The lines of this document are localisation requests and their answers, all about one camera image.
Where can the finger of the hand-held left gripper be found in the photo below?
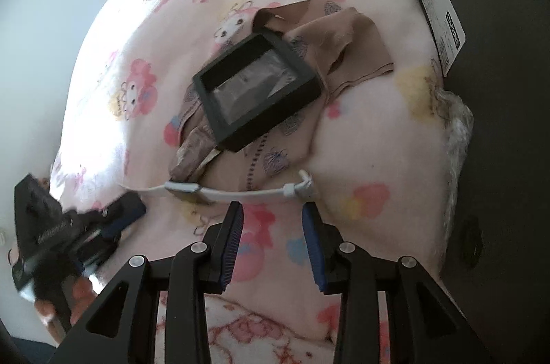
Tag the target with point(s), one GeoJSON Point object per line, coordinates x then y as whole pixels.
{"type": "Point", "coordinates": [101, 248]}
{"type": "Point", "coordinates": [124, 213]}

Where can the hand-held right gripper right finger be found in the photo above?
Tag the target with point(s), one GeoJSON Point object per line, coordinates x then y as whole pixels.
{"type": "Point", "coordinates": [311, 248]}

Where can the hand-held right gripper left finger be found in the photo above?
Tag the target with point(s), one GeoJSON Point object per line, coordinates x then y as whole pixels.
{"type": "Point", "coordinates": [232, 243]}

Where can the black square frame box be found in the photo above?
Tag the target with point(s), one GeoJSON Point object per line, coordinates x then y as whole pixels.
{"type": "Point", "coordinates": [275, 115]}

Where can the black container box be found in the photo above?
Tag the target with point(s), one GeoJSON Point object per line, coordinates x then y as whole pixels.
{"type": "Point", "coordinates": [507, 132]}

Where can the person's left hand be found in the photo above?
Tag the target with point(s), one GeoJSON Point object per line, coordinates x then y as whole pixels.
{"type": "Point", "coordinates": [84, 299]}

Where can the clear crinkled plastic wrap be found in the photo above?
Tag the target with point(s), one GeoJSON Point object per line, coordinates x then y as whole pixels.
{"type": "Point", "coordinates": [457, 123]}

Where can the pink printed blanket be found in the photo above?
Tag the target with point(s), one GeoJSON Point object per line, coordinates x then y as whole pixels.
{"type": "Point", "coordinates": [172, 24]}

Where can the brown patterned garment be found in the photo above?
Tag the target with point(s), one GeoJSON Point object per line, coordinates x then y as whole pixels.
{"type": "Point", "coordinates": [361, 41]}

